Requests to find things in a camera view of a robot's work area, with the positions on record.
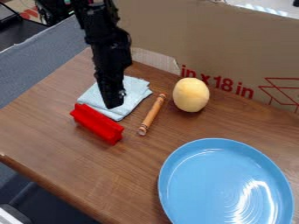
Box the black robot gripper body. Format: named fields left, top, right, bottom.
left=90, top=38, right=134, bottom=86

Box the grey fabric panel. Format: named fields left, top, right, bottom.
left=0, top=17, right=87, bottom=108

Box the light blue cloth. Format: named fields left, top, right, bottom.
left=78, top=76, right=153, bottom=122

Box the yellow potato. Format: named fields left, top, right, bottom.
left=173, top=78, right=211, bottom=112

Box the blue round plate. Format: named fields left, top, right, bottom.
left=158, top=138, right=296, bottom=224

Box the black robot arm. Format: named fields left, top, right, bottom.
left=71, top=0, right=133, bottom=109

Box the black equipment in background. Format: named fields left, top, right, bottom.
left=34, top=0, right=74, bottom=26

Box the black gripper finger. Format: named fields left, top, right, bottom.
left=115, top=84, right=127, bottom=107
left=98, top=81, right=115, bottom=109

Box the red plastic block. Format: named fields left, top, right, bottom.
left=70, top=103, right=125, bottom=145

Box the brown cardboard box wall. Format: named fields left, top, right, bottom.
left=117, top=0, right=299, bottom=115

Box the orange crayon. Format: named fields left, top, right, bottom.
left=138, top=93, right=166, bottom=136

